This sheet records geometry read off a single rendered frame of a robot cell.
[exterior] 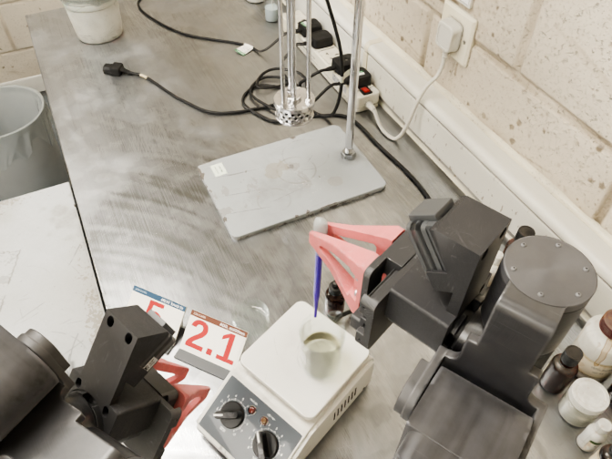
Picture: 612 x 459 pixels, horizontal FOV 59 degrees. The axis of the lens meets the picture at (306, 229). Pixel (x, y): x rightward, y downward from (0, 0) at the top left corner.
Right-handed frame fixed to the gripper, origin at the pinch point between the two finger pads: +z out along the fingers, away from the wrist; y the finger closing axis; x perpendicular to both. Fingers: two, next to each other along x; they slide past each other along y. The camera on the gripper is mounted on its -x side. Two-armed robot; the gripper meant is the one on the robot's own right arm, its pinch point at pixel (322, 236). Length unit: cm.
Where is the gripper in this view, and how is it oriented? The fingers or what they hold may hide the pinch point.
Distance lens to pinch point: 48.9
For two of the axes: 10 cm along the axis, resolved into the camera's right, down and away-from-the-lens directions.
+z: -7.5, -4.9, 4.4
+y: -6.6, 5.5, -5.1
